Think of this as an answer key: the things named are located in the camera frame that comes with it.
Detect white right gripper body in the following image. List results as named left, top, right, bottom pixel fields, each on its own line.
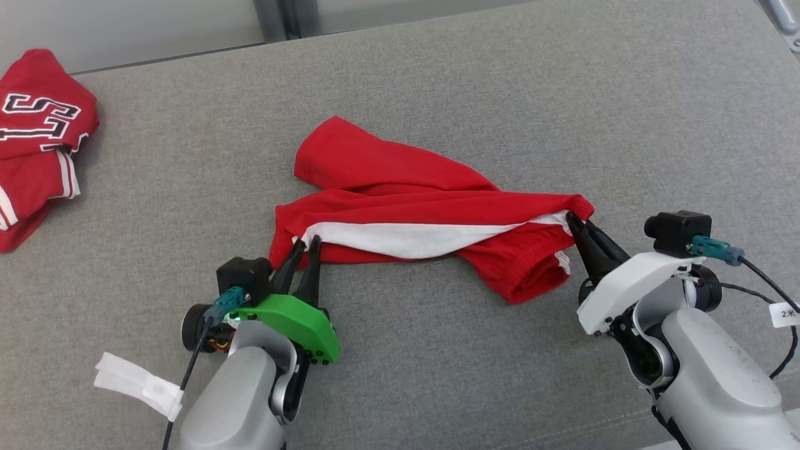
left=576, top=251, right=707, bottom=336

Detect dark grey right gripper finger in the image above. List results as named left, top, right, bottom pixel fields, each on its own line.
left=566, top=212, right=611, bottom=286
left=584, top=219, right=631, bottom=264

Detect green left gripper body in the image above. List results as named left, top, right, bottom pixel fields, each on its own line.
left=226, top=292, right=342, bottom=366

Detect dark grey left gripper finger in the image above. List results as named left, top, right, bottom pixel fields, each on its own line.
left=293, top=236, right=322, bottom=308
left=272, top=239, right=307, bottom=295

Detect red shorts with white trim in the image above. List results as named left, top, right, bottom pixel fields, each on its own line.
left=269, top=116, right=596, bottom=306

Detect red Bulls 23 jersey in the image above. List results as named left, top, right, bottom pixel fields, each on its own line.
left=0, top=49, right=101, bottom=254

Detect grey fabric sofa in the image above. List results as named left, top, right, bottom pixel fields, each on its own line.
left=0, top=0, right=800, bottom=450

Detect teal left camera connector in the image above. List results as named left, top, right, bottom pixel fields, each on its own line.
left=205, top=286, right=246, bottom=327

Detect teal camera connector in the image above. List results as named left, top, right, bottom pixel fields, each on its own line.
left=691, top=236, right=746, bottom=268
left=205, top=286, right=246, bottom=327

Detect teal right camera connector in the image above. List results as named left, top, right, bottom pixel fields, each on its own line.
left=691, top=236, right=746, bottom=268

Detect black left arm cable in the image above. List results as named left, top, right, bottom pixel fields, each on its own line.
left=161, top=316, right=216, bottom=450

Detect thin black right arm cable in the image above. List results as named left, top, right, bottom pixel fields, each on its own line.
left=717, top=282, right=776, bottom=306

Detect white printed cable tag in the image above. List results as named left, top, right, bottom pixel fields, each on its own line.
left=770, top=302, right=800, bottom=329

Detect white tape flag on cable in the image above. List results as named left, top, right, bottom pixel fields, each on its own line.
left=94, top=352, right=185, bottom=423

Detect grey aluminium partition post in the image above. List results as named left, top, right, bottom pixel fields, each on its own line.
left=253, top=0, right=323, bottom=43

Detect grey metal bracket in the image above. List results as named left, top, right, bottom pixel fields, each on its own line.
left=759, top=0, right=800, bottom=54

